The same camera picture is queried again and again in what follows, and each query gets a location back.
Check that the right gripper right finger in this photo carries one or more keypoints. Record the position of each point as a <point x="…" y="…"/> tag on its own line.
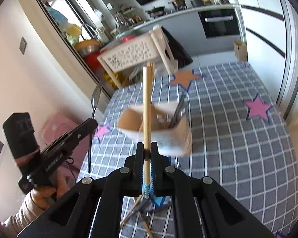
<point x="174" y="183"/>

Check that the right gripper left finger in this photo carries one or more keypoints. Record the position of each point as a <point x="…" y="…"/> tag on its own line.
<point x="123" y="182"/>

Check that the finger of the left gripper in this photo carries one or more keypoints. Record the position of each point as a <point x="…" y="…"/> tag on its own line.
<point x="69" y="141"/>

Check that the plain bamboo chopstick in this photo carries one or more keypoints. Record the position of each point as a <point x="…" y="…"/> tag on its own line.
<point x="145" y="225"/>

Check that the black handled steel spoon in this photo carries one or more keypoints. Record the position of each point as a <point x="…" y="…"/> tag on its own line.
<point x="94" y="103"/>

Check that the blue patterned bamboo chopstick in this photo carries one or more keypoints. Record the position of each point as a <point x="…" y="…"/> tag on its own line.
<point x="147" y="82"/>

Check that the person's left forearm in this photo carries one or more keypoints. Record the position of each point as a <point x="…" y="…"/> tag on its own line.
<point x="28" y="212"/>

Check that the person's left hand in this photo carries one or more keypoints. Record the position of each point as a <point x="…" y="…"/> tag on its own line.
<point x="39" y="194"/>

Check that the beige plastic utensil holder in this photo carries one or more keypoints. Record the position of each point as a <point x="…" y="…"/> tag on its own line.
<point x="175" y="141"/>

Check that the grey checkered tablecloth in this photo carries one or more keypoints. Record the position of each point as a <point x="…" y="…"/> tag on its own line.
<point x="254" y="160"/>

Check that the red container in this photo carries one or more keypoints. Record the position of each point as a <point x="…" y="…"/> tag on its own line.
<point x="92" y="61"/>

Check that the yellow steel pot stack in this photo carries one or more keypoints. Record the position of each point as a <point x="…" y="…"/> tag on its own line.
<point x="87" y="47"/>

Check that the black bag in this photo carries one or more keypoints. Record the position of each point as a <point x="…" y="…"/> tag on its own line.
<point x="179" y="53"/>

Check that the cardboard box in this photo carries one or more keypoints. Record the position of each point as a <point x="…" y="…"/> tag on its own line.
<point x="240" y="49"/>

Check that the built-in black oven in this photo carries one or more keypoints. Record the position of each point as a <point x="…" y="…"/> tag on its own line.
<point x="221" y="22"/>

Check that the black wok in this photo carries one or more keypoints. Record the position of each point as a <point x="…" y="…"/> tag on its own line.
<point x="156" y="12"/>

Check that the white refrigerator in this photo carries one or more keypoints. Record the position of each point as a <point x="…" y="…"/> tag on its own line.
<point x="266" y="41"/>

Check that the steel cooking pot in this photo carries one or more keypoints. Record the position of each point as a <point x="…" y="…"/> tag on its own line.
<point x="179" y="5"/>

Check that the black pot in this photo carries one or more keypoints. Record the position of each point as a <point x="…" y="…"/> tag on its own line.
<point x="197" y="3"/>

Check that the grey wall switch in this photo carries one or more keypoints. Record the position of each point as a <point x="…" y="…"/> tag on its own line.
<point x="23" y="45"/>

